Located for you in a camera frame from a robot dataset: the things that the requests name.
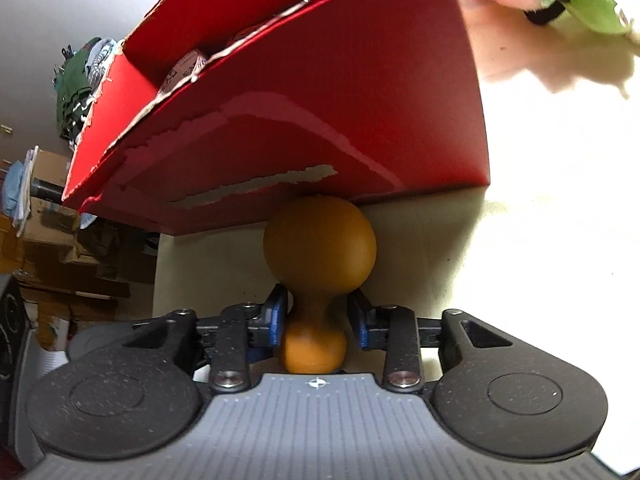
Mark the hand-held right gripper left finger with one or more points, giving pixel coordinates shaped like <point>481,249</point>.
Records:
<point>276,317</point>

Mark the red cardboard box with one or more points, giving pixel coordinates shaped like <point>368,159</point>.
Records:
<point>325,85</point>

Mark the green clothes pile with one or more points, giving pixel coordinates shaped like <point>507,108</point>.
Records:
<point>70,90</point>

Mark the orange gourd-shaped wooden toy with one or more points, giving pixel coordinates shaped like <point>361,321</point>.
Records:
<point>320,245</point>

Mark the stack of cardboard boxes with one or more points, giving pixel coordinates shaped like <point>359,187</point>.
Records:
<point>50,165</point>

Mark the white patterned ball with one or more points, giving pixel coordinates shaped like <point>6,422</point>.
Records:
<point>182,70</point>

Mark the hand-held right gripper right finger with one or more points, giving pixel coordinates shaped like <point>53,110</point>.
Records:
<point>357,322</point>

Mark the light blue cloth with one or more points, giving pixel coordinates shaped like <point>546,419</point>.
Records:
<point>15,185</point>

